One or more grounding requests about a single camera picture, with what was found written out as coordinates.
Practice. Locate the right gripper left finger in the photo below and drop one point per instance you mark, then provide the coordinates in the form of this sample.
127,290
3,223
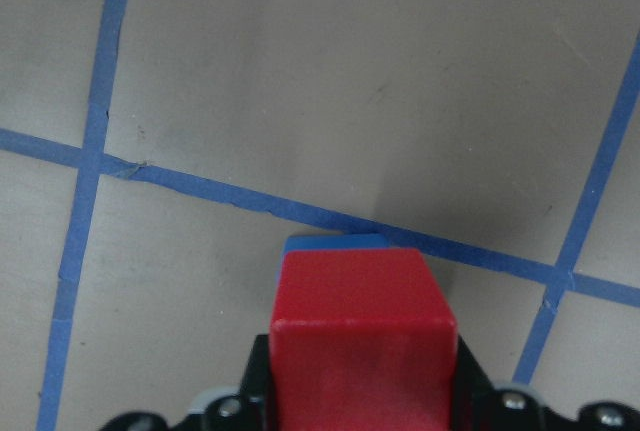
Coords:
257,391

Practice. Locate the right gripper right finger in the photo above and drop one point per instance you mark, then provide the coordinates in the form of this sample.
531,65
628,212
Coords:
473,397

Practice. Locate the red wooden block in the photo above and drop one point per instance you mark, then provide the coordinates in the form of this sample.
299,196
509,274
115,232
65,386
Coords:
361,339

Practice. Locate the blue wooden block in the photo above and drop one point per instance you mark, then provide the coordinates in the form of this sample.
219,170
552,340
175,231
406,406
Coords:
321,243

